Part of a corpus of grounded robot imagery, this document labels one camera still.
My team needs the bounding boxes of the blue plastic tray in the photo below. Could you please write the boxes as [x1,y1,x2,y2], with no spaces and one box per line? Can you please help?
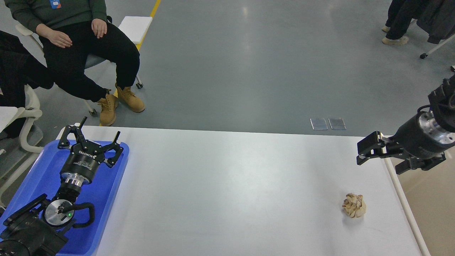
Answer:
[1,140,129,256]

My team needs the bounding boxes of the beige waste bin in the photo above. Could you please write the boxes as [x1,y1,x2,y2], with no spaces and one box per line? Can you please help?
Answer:
[398,148,455,256]

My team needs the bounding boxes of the metal floor plate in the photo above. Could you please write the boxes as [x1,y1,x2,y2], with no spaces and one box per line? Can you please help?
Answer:
[328,118,347,130]
[310,118,328,130]

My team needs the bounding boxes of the left metal floor plate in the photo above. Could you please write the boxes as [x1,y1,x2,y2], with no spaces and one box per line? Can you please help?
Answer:
[310,118,328,130]

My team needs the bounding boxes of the person in black left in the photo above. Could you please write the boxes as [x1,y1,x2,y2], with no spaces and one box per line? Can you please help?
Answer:
[0,31,54,139]

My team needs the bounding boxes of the standing person dark trousers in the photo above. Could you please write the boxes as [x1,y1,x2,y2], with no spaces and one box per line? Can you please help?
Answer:
[381,0,429,46]

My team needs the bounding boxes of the white foam board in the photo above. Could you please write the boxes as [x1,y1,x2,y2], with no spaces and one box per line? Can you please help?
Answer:
[118,16,153,45]

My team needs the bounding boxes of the chair with dark coat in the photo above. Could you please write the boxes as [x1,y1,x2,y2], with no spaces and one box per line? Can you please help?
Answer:
[417,0,455,59]

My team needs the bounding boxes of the white chair at left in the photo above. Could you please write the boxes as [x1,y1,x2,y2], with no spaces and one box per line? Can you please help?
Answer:
[0,85,43,197]

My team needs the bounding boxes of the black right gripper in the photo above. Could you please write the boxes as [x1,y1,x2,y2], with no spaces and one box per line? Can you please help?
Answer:
[357,111,454,175]

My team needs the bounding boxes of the seated person green sweater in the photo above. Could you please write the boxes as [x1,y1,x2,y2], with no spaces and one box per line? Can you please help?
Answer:
[5,0,146,126]

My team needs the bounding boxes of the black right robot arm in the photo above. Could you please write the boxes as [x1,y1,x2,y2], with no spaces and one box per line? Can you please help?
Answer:
[356,77,455,175]

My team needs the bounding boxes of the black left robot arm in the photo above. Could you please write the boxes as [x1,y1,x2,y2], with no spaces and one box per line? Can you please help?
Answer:
[1,118,124,256]

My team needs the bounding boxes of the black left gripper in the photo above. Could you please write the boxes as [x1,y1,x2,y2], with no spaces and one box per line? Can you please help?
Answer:
[57,116,124,185]

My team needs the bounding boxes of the brown paper ball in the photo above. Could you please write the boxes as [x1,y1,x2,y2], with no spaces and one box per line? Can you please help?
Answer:
[342,193,366,218]

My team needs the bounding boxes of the right metal floor plate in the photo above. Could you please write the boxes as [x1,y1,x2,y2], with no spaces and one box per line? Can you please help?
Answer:
[328,118,347,130]

